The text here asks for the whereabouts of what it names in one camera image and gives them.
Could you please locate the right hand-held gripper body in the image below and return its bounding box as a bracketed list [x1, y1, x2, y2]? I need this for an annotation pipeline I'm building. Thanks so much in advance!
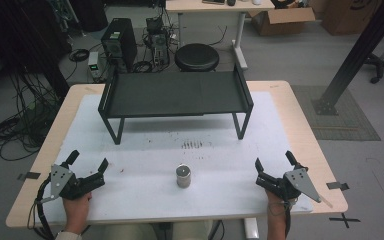
[255, 167, 323, 204]

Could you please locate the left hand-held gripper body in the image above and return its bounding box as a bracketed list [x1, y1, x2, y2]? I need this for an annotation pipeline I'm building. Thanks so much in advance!
[35, 163, 106, 204]

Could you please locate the silver metal cylinder weight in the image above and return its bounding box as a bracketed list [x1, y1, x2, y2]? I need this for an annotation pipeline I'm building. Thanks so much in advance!
[175, 163, 192, 189]

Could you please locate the person's right hand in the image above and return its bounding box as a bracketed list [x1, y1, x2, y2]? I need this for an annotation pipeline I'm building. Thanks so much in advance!
[265, 190, 295, 225]

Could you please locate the person's left hand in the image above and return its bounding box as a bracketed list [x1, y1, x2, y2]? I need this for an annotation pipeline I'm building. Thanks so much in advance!
[62, 191, 93, 235]

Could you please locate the black tape strip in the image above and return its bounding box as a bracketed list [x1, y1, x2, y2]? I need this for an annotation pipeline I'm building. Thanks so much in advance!
[325, 181, 350, 192]
[16, 171, 42, 181]

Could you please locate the white table foot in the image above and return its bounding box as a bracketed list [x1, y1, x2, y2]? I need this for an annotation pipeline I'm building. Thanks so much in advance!
[243, 217, 260, 240]

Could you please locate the white table mat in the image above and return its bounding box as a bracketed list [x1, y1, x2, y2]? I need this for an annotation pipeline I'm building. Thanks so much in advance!
[40, 91, 315, 225]

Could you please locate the grey floor mat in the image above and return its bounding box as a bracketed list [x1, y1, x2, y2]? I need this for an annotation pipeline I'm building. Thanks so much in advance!
[291, 84, 382, 142]

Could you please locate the black tape cross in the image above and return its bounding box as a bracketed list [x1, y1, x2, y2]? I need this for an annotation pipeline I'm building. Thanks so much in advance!
[328, 212, 361, 230]

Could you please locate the white power supply unit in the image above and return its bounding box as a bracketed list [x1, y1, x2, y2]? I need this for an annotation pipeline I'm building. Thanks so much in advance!
[87, 51, 107, 82]

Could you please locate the black metal shelf rack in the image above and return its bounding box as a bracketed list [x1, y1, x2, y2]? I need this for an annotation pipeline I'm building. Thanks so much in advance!
[97, 61, 255, 146]

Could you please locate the black metal support beam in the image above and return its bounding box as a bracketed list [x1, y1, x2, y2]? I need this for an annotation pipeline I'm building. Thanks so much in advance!
[311, 0, 384, 117]

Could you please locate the black computer tower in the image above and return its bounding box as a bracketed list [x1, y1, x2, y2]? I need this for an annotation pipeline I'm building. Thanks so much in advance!
[100, 17, 138, 73]

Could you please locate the black round stool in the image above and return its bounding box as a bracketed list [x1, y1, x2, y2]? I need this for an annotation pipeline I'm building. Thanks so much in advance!
[174, 42, 221, 73]

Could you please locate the black office chair base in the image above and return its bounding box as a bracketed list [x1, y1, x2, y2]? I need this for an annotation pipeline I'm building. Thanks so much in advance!
[362, 52, 384, 85]

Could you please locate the open cardboard box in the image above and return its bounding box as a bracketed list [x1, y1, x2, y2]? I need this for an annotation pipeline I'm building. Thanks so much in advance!
[247, 6, 316, 37]

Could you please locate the large closed cardboard box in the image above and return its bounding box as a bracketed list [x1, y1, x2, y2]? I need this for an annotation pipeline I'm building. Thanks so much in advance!
[320, 0, 383, 36]

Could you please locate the light wooden desk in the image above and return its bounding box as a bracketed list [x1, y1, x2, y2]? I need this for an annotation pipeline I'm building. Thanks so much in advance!
[165, 0, 276, 71]

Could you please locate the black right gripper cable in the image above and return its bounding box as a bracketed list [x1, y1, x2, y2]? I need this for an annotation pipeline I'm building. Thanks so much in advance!
[281, 199, 294, 238]

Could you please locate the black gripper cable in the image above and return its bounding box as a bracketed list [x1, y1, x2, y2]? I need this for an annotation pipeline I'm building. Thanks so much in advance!
[27, 175, 58, 240]
[281, 199, 294, 238]

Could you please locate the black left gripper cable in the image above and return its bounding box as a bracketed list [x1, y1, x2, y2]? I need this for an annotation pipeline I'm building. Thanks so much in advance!
[27, 175, 58, 240]

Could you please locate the tangle of black floor cables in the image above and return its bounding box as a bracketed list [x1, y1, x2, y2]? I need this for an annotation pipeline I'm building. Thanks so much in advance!
[0, 71, 63, 162]

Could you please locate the coiled black cable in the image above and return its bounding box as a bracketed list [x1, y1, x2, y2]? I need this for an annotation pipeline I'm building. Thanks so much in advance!
[68, 48, 91, 63]

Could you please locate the open-frame computer with cables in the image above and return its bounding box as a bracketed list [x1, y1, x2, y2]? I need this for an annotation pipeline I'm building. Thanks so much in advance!
[142, 16, 178, 68]

